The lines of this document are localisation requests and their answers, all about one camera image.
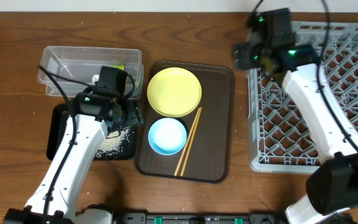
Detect rice grains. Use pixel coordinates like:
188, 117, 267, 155
94, 129, 134, 160

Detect white tissue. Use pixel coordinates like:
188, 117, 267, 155
92, 75, 99, 85

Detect green orange snack wrapper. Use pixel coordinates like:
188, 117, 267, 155
110, 65, 124, 70

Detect light blue bowl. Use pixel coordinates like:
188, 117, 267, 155
147, 118, 187, 156

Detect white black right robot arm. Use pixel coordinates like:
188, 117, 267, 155
234, 32, 358, 223

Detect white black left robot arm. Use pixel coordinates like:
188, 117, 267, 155
3, 92, 143, 223

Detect grey dishwasher rack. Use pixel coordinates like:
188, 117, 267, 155
247, 23, 358, 174

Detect black rectangular tray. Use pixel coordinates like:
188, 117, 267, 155
46, 104, 137, 160

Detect yellow round plate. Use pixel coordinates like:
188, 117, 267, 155
147, 67, 202, 118

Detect clear plastic bin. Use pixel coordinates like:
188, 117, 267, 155
40, 46, 144, 94

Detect wooden chopstick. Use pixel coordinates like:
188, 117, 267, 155
174, 111, 198, 176
180, 107, 203, 176

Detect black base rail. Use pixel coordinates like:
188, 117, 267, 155
85, 205, 287, 224

